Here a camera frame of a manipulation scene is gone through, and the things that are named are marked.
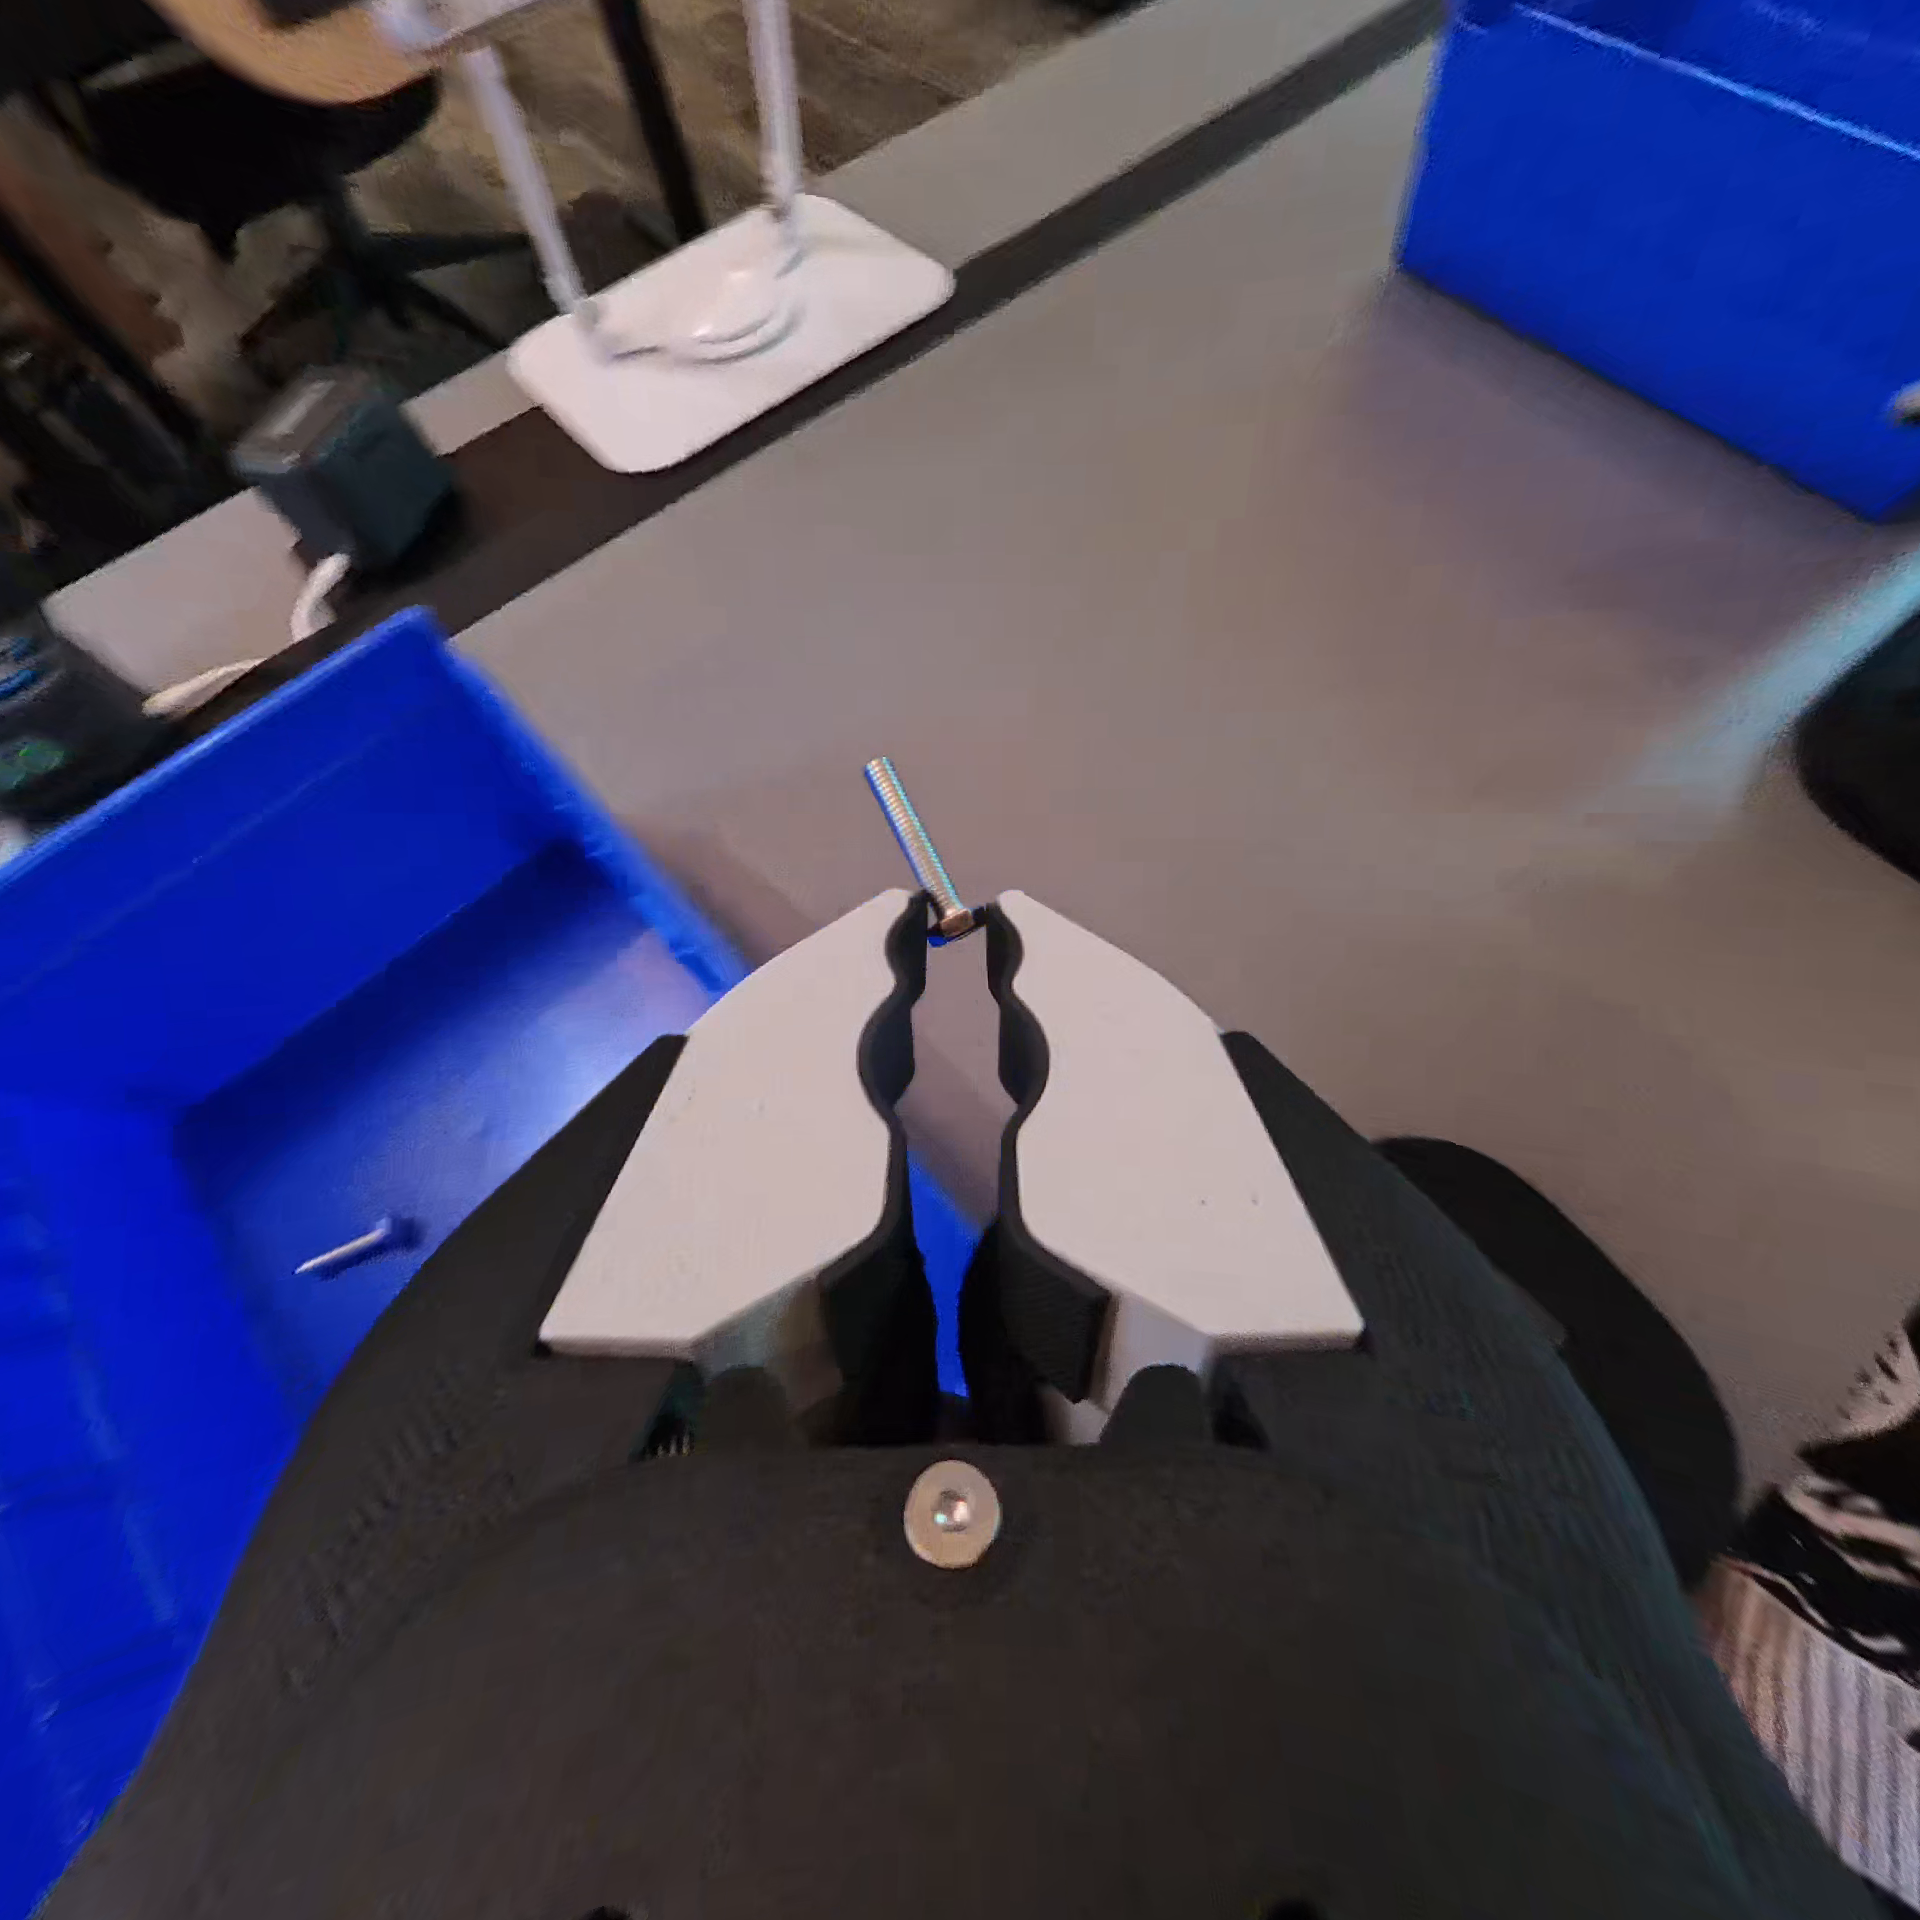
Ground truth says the white cable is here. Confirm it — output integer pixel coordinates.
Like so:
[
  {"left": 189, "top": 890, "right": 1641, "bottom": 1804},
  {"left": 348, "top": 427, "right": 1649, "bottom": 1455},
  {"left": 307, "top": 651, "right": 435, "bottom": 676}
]
[{"left": 135, "top": 550, "right": 361, "bottom": 722}]

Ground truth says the instruction sign board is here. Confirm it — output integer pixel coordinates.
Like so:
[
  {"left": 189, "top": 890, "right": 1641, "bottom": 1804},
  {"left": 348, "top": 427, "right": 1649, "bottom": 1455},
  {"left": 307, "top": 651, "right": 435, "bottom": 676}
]
[{"left": 150, "top": 0, "right": 495, "bottom": 107}]

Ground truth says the black and blue device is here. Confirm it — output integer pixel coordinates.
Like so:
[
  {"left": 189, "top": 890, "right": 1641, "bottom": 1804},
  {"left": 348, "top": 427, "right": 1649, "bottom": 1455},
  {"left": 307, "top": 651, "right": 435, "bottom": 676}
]
[{"left": 0, "top": 601, "right": 167, "bottom": 828}]

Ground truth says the long thin silver bolt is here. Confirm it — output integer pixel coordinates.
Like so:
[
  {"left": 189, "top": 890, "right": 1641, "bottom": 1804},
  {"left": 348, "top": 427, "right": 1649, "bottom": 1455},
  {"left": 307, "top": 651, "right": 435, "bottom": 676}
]
[
  {"left": 294, "top": 1213, "right": 424, "bottom": 1279},
  {"left": 861, "top": 756, "right": 985, "bottom": 950}
]

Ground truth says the white sign stand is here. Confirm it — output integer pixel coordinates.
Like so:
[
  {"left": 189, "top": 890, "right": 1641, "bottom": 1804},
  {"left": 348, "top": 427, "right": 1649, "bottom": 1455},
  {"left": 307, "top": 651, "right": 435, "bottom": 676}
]
[{"left": 374, "top": 0, "right": 963, "bottom": 475}]

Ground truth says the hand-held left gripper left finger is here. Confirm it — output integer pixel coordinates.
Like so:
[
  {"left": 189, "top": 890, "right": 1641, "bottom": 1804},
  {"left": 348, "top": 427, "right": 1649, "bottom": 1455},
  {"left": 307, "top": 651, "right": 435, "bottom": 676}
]
[{"left": 542, "top": 890, "right": 942, "bottom": 1412}]

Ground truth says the blue plastic bin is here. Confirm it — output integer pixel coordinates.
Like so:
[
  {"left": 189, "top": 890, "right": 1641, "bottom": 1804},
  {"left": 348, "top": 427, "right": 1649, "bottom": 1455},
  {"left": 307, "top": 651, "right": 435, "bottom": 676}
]
[
  {"left": 0, "top": 611, "right": 992, "bottom": 1920},
  {"left": 1396, "top": 0, "right": 1920, "bottom": 529}
]

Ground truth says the grey tool case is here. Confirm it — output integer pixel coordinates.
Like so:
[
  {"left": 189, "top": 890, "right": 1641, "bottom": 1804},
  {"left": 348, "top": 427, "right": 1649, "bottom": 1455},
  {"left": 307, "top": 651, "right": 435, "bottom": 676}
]
[{"left": 231, "top": 369, "right": 465, "bottom": 587}]

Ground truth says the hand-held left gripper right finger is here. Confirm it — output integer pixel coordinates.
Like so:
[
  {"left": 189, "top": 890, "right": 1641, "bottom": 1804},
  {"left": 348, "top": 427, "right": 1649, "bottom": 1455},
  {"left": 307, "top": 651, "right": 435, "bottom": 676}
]
[{"left": 967, "top": 890, "right": 1359, "bottom": 1412}]

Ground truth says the black printed shirt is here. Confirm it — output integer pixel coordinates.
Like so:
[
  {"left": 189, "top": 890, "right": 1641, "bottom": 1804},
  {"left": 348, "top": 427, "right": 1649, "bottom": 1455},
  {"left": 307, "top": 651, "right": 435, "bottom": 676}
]
[{"left": 1695, "top": 1306, "right": 1920, "bottom": 1833}]

